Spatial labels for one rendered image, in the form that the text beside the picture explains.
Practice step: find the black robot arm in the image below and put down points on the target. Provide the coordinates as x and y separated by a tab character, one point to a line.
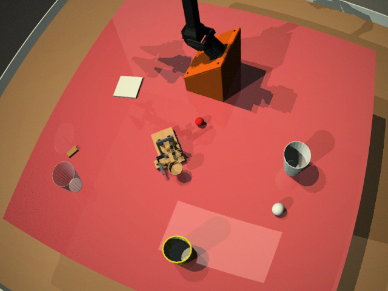
194	31

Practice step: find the red ball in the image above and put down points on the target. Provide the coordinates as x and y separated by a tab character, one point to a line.
199	121

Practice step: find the pale cream ball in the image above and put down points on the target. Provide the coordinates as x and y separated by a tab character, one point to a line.
278	209

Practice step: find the tan wooden catapult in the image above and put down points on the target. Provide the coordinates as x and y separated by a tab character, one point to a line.
169	153

